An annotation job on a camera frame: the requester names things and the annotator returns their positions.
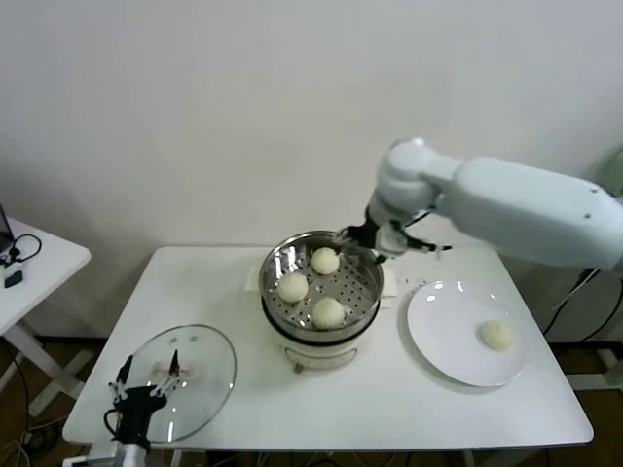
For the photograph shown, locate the white round plate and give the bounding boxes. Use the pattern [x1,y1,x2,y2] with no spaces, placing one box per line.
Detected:
[398,279,530,388]

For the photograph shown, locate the black looped cable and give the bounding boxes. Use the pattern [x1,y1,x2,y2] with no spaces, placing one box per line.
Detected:
[8,233,43,267]

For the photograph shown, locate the white steamed baozi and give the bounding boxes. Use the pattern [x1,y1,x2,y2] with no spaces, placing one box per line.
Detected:
[310,246,341,276]
[479,319,515,351]
[311,297,346,330]
[276,271,310,304]

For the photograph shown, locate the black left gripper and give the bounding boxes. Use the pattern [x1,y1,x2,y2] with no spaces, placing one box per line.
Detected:
[107,349,181,445]

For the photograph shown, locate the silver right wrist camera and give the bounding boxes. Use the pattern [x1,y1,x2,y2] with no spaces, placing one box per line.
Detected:
[377,223,408,257]

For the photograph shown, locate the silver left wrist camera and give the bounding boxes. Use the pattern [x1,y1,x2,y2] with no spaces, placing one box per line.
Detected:
[65,454,126,467]

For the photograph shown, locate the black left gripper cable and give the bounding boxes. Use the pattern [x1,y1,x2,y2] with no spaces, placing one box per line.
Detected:
[102,408,122,440]

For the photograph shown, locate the round glass pot lid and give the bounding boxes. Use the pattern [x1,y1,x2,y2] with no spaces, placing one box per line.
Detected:
[114,324,238,445]

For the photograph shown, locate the white side table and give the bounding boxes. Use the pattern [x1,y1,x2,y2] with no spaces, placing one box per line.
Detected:
[0,216,92,419]

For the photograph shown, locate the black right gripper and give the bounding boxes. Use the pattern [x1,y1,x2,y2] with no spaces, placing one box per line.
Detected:
[334,221,393,267]

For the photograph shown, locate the cream electric pot base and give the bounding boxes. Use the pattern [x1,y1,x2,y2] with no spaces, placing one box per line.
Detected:
[260,296,379,375]

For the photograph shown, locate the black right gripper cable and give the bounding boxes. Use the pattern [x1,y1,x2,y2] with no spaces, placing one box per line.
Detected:
[401,206,454,253]

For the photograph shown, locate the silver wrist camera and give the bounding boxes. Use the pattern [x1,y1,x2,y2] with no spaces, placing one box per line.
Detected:
[65,454,126,467]
[377,223,408,257]

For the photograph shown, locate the black wall power cable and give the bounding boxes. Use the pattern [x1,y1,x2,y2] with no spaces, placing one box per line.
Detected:
[540,269,623,341]

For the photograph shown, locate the steel perforated steamer basket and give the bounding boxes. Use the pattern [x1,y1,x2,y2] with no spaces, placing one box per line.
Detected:
[242,230,399,342]

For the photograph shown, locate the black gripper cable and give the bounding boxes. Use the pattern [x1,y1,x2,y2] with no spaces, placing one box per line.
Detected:
[102,408,122,440]
[401,206,454,253]

